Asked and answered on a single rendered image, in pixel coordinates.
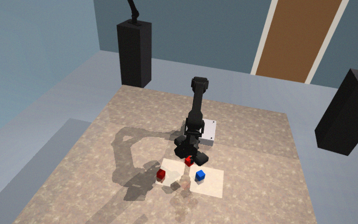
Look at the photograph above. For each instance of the red cube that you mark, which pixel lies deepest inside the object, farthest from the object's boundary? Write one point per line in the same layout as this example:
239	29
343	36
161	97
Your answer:
188	162
160	174

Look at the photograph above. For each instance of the blue cube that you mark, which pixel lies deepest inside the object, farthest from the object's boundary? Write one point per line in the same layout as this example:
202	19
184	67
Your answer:
200	175

